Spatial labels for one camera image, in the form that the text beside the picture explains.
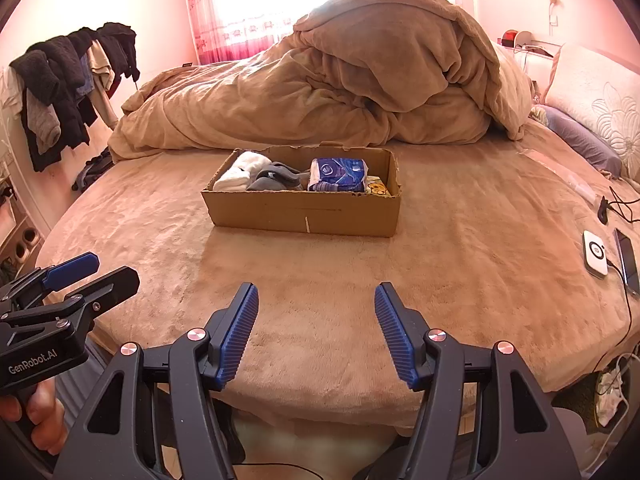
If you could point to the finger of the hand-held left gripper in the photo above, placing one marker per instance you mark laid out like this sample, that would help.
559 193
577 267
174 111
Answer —
117 285
75 263

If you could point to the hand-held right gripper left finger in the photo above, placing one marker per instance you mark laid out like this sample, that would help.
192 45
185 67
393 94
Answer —
240 335

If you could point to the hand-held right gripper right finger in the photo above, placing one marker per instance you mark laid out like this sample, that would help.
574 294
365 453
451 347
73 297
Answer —
395 335

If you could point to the cardboard box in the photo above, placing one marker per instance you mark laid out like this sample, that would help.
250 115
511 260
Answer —
300 215

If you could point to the cartoon print tissue pack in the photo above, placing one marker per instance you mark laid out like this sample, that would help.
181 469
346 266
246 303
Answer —
376 187

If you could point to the white sock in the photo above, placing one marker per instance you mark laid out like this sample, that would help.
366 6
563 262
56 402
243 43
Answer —
240 170

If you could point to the dark grey sock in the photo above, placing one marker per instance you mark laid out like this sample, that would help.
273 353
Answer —
282 170

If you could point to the blue tissue packet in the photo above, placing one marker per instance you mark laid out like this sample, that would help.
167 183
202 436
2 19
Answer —
335 172

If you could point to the person's left hand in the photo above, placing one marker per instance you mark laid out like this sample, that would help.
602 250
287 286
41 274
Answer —
47 420

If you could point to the person's left leg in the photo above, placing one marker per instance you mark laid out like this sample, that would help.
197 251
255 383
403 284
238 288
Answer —
75 390

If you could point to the person's leg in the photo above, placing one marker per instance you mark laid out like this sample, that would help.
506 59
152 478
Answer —
372 470
75 390

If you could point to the beige floor rack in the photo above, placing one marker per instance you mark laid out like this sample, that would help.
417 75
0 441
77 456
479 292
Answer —
22 240

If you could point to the dark bag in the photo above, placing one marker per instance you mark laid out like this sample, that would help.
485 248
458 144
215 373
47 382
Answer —
92 170

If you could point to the round bed brown sheet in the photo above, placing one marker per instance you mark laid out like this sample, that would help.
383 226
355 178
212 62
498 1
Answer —
450 240

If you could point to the person's right leg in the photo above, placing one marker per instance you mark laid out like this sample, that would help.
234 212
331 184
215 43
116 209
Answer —
372 470

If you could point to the grey garment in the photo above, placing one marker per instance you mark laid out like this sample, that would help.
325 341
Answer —
42 120

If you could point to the beige shirt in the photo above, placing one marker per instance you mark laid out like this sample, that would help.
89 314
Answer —
102 72

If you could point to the black fleece jacket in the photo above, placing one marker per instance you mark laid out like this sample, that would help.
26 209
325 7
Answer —
50 70

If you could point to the white power bank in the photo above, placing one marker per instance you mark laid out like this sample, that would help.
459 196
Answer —
595 255

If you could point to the black hooded jacket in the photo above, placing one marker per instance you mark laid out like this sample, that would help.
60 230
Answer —
120 47

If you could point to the trash bin with paper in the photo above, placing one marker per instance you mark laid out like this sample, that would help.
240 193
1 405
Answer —
610 400

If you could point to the clear plastic bag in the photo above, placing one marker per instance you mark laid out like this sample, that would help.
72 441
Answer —
560 175

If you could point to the black smartphone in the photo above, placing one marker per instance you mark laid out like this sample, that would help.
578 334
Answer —
629 260

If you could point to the pink patterned curtain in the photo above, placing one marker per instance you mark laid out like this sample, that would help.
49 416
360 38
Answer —
200 35

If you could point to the brown fleece blanket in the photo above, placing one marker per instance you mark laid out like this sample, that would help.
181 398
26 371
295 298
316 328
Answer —
350 75

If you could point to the cream quilt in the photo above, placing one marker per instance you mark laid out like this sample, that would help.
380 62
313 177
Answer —
515 95

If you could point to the purple pillow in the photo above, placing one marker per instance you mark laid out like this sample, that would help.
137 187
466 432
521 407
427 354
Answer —
580 137

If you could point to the white floral embroidered cushion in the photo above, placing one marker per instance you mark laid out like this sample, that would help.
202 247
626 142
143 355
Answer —
595 95

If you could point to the red bedside item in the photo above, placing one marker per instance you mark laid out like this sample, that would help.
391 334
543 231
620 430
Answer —
510 37

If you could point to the white bedside shelf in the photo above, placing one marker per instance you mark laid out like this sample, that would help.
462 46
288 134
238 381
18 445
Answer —
540 50

